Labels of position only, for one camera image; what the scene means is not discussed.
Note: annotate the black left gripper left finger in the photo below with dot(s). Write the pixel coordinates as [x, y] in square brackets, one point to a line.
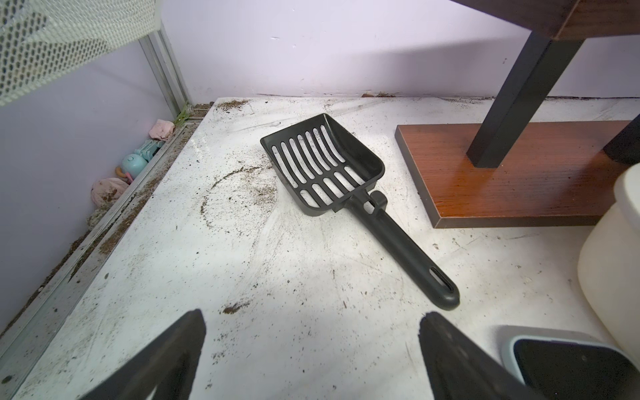
[165, 369]

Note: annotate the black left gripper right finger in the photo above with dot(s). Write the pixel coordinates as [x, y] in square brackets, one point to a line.
[459, 369]

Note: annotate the white plastic storage box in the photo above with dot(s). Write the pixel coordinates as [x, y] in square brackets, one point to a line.
[608, 265]

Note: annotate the pink teal fallen toys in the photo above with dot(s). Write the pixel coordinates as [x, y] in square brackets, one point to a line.
[105, 192]

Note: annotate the brown wooden tiered stand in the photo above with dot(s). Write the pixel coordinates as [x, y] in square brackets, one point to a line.
[510, 171]

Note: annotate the black slotted scoop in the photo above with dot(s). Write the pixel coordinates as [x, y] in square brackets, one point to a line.
[324, 167]

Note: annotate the white mesh two-tier shelf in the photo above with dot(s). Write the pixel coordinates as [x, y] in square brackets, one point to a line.
[44, 40]

